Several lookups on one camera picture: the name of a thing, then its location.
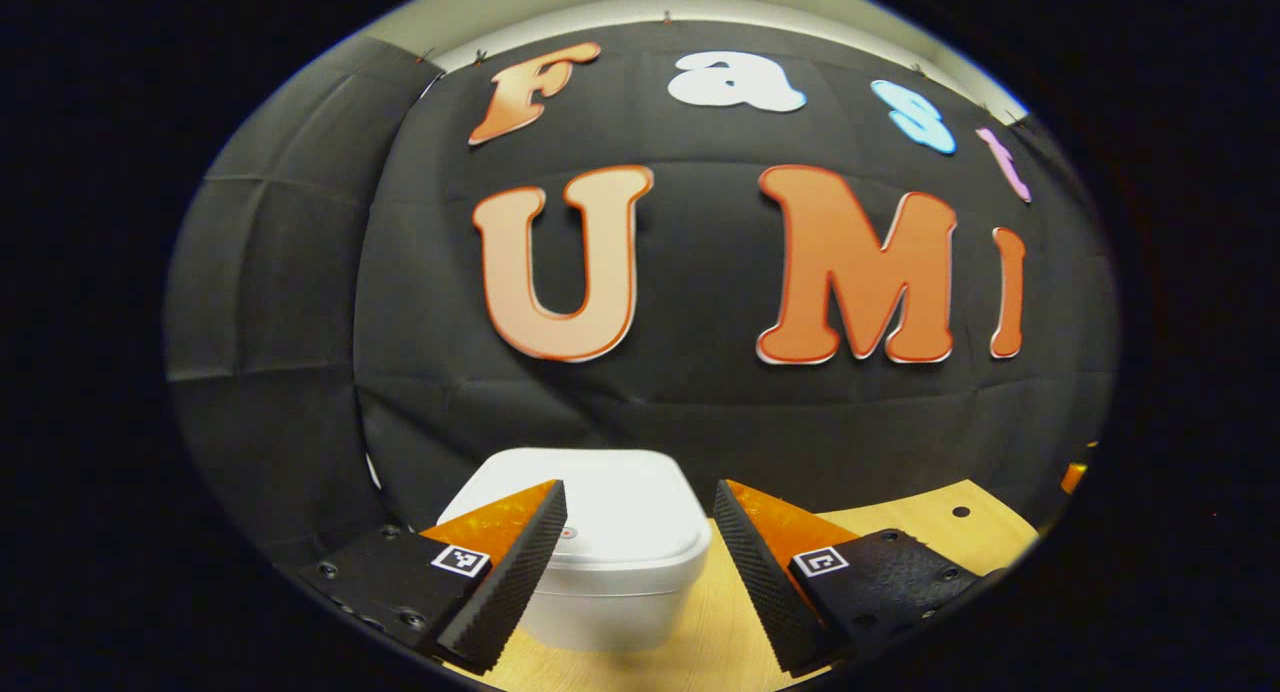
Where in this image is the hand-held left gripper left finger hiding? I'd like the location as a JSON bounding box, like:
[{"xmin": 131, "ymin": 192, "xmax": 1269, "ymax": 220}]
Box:
[{"xmin": 298, "ymin": 479, "xmax": 569, "ymax": 675}]

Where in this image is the white desktop garbage bin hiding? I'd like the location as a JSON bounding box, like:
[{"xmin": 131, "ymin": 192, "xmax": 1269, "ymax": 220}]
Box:
[{"xmin": 437, "ymin": 448, "xmax": 713, "ymax": 654}]

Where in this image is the wooden desktop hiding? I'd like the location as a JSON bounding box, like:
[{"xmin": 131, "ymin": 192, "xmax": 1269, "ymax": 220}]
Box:
[{"xmin": 445, "ymin": 479, "xmax": 1041, "ymax": 692}]

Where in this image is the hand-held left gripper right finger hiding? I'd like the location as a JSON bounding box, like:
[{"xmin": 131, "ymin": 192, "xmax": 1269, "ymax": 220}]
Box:
[{"xmin": 713, "ymin": 479, "xmax": 1006, "ymax": 678}]

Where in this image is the black backdrop cloth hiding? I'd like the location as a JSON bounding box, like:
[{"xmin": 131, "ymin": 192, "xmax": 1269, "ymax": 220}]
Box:
[{"xmin": 163, "ymin": 20, "xmax": 1119, "ymax": 573}]

